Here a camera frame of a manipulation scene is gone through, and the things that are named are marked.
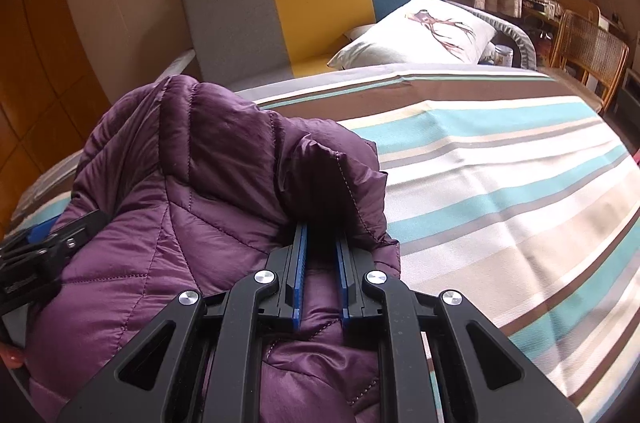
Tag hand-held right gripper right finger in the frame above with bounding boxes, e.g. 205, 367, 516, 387
335, 233, 583, 423

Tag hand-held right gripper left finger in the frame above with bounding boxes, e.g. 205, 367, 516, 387
57, 223, 308, 423

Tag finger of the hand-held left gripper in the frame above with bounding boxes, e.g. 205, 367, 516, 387
27, 209, 113, 263

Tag purple quilted down jacket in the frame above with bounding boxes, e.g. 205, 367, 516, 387
27, 75, 401, 423

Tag person's left hand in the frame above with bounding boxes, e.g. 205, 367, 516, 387
0, 345, 25, 370

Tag wooden wardrobe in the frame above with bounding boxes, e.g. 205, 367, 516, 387
0, 0, 111, 234

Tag striped bed sheet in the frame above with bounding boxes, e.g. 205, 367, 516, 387
0, 63, 640, 423

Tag white deer print pillow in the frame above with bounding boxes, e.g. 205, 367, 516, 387
327, 0, 497, 71

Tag plain grey pillow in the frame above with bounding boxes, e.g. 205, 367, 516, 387
344, 23, 376, 41

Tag grey yellow blue headboard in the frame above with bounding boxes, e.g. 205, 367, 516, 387
181, 0, 447, 81

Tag rattan chair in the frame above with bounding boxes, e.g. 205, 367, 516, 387
549, 9, 630, 114

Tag cluttered wooden desk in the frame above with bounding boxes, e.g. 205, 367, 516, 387
522, 0, 631, 34

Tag white bed side frame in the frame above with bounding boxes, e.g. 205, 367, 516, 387
155, 49, 201, 78

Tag grey padded bed rail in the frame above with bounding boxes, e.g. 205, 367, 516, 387
450, 0, 538, 71

